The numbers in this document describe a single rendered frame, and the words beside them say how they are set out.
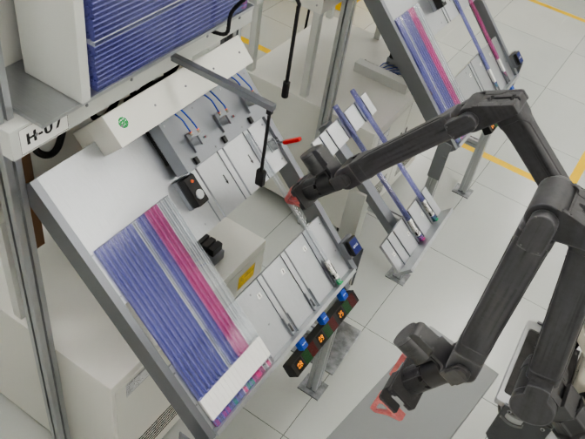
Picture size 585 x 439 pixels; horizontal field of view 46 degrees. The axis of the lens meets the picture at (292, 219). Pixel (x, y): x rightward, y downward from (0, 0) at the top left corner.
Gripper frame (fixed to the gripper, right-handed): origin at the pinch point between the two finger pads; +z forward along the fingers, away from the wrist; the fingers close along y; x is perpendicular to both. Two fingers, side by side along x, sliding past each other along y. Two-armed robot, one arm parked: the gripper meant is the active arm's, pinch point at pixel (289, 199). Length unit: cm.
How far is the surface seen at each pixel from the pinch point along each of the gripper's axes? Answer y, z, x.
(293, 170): -7.8, 0.4, -5.0
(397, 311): -63, 56, 81
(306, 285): 9.9, 2.9, 22.2
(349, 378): -22, 55, 81
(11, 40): 48, -12, -66
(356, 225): -29.2, 13.3, 25.1
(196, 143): 22.8, -9.8, -27.7
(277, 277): 17.3, 2.0, 14.1
